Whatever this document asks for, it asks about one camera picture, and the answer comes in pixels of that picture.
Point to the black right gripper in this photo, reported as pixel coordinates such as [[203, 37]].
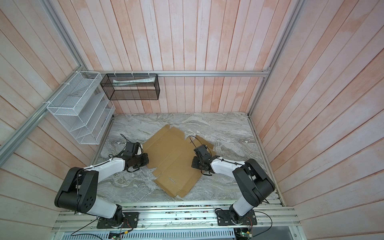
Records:
[[194, 163]]

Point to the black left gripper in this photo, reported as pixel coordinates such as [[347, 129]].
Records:
[[146, 160]]

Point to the brown cardboard box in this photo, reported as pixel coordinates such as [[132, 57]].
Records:
[[171, 155]]

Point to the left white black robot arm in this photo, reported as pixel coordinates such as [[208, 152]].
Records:
[[78, 191]]

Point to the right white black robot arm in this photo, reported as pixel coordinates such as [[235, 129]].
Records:
[[253, 182]]

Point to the right green circuit board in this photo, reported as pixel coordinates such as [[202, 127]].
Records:
[[242, 234]]

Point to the green circuit board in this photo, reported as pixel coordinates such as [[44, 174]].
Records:
[[242, 234], [115, 236]]

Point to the left green circuit board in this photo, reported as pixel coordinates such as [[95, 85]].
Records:
[[115, 236]]

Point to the white paper in black basket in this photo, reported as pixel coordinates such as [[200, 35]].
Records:
[[134, 82]]

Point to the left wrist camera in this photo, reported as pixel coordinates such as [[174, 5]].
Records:
[[132, 149]]

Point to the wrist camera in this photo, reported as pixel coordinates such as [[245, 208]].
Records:
[[203, 152], [132, 149]]

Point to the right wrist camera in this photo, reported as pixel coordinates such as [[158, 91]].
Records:
[[203, 152]]

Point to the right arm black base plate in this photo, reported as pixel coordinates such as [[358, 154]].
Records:
[[230, 218]]

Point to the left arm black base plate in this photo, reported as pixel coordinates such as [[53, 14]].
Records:
[[121, 220]]

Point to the white slotted cable duct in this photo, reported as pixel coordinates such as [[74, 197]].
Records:
[[178, 234]]

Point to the white wire mesh shelf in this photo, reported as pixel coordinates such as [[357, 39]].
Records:
[[83, 112]]

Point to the black wire mesh basket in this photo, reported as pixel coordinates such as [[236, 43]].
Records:
[[151, 92]]

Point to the aluminium mounting rail frame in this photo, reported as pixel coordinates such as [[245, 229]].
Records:
[[182, 215]]

